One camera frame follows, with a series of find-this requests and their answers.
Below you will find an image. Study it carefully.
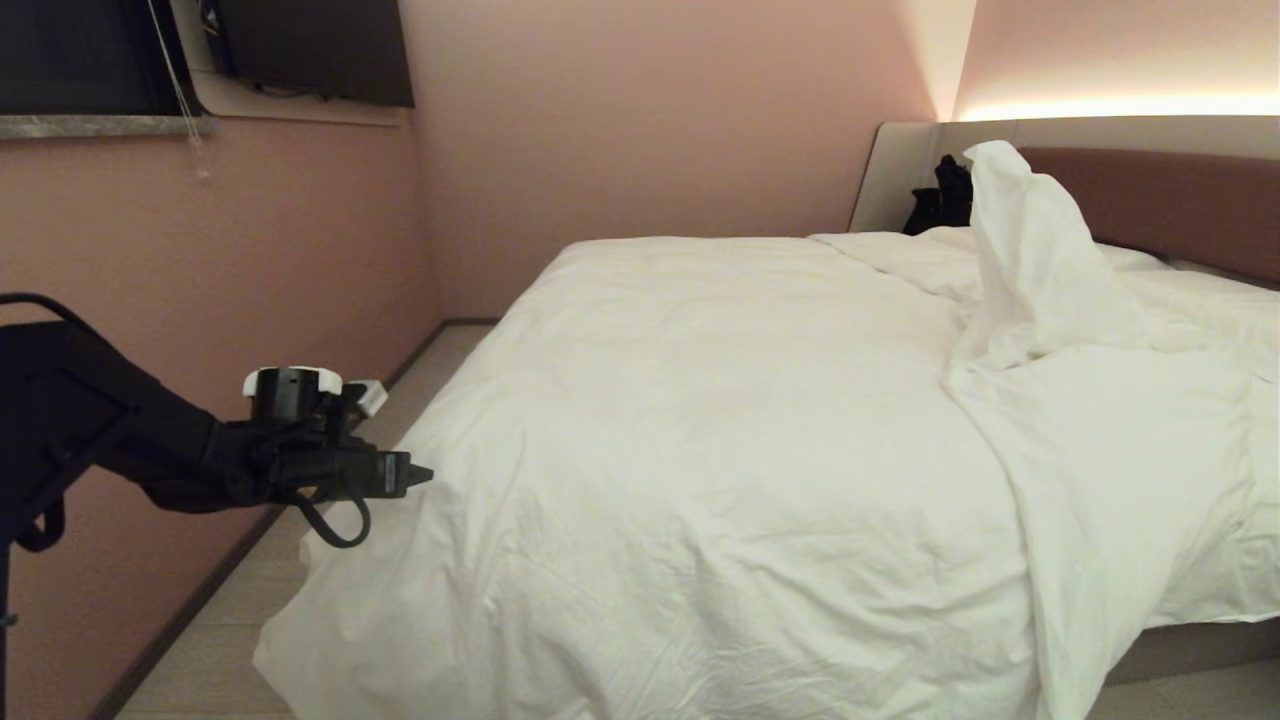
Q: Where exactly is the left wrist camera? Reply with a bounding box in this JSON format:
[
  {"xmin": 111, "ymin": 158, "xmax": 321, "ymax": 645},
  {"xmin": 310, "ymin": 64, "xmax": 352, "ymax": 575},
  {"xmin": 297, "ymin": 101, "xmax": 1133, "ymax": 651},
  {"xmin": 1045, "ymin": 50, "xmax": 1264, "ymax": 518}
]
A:
[{"xmin": 242, "ymin": 366, "xmax": 389, "ymax": 443}]

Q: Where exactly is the black cable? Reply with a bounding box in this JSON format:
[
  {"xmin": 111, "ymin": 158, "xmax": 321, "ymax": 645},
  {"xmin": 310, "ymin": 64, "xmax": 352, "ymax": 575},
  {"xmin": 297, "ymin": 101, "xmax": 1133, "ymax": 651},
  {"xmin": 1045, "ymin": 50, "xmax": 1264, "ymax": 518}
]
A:
[
  {"xmin": 294, "ymin": 488, "xmax": 374, "ymax": 550},
  {"xmin": 14, "ymin": 493, "xmax": 67, "ymax": 554}
]

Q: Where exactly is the brown padded headboard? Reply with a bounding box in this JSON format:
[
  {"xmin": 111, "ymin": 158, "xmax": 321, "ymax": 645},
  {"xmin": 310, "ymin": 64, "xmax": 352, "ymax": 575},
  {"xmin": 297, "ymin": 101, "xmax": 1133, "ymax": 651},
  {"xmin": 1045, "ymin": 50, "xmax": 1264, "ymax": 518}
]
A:
[{"xmin": 1015, "ymin": 147, "xmax": 1280, "ymax": 293}]

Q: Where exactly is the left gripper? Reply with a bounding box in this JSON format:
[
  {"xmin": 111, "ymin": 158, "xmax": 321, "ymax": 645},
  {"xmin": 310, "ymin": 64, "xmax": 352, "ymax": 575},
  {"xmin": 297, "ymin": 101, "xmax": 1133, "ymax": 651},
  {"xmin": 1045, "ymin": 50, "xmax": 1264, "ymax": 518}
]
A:
[{"xmin": 272, "ymin": 443, "xmax": 435, "ymax": 502}]

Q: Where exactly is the white duvet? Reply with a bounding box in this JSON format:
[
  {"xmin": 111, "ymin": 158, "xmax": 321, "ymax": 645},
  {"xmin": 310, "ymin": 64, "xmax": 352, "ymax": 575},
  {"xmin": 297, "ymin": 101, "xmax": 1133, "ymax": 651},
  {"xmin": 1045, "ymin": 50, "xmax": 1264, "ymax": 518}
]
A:
[{"xmin": 252, "ymin": 140, "xmax": 1280, "ymax": 720}]

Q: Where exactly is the warm light strip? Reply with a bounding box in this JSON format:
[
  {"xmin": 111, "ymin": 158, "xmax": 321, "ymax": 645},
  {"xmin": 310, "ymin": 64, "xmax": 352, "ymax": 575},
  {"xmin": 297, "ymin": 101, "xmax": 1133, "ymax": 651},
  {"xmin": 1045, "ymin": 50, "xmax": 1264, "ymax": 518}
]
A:
[{"xmin": 955, "ymin": 93, "xmax": 1280, "ymax": 123}]

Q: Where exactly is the pale headboard frame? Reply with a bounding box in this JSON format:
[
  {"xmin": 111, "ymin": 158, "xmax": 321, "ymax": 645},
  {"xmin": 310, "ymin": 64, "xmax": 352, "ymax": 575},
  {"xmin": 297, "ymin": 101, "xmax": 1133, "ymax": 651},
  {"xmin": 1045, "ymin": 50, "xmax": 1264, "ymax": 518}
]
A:
[{"xmin": 848, "ymin": 116, "xmax": 1280, "ymax": 237}]

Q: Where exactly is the dark window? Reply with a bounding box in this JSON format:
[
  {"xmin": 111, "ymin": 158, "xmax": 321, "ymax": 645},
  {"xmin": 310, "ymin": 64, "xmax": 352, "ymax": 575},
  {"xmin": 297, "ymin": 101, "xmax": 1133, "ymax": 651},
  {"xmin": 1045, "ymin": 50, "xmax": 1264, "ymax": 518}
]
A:
[{"xmin": 0, "ymin": 0, "xmax": 193, "ymax": 118}]

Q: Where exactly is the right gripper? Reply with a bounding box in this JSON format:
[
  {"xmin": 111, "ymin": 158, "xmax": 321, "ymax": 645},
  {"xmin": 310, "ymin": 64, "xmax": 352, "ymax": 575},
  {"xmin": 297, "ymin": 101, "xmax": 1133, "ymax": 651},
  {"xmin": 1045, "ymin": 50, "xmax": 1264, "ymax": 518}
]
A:
[{"xmin": 903, "ymin": 154, "xmax": 975, "ymax": 237}]

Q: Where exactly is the black wall television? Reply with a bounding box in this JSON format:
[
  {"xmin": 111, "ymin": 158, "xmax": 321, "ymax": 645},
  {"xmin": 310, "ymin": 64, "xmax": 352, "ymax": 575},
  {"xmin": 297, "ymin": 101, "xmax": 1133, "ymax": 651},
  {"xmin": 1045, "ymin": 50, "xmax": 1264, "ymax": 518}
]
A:
[{"xmin": 213, "ymin": 0, "xmax": 417, "ymax": 109}]

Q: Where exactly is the bed base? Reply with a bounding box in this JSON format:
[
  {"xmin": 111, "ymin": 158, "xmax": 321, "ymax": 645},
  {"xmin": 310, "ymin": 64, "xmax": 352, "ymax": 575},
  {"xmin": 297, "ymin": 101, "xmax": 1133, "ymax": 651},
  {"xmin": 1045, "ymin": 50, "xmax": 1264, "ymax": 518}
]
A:
[{"xmin": 1100, "ymin": 614, "xmax": 1280, "ymax": 688}]

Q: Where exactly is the grey stone window sill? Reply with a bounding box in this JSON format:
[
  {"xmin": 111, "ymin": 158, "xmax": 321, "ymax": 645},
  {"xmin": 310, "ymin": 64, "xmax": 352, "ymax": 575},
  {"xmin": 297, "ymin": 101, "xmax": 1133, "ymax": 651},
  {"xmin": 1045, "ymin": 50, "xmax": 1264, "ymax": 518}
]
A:
[{"xmin": 0, "ymin": 114, "xmax": 218, "ymax": 141}]

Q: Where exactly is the white blind cord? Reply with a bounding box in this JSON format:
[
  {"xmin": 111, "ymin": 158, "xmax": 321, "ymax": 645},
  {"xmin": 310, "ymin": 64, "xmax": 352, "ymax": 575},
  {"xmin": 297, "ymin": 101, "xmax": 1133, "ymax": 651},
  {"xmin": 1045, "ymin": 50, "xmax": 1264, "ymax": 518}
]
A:
[{"xmin": 148, "ymin": 0, "xmax": 214, "ymax": 182}]

